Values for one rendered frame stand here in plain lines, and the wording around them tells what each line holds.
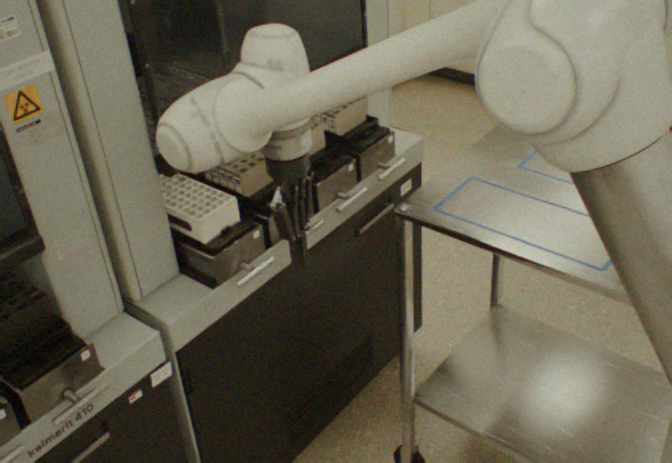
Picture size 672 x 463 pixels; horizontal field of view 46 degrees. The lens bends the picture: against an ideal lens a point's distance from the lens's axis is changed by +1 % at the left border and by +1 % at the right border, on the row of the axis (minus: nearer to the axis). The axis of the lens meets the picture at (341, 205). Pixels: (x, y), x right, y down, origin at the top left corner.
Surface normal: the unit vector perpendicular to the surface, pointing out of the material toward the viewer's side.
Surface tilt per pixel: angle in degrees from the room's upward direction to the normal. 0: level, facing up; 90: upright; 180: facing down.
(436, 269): 0
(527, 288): 0
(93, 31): 90
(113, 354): 0
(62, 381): 90
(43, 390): 90
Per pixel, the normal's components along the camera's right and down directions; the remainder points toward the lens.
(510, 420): -0.06, -0.83
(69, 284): 0.78, 0.30
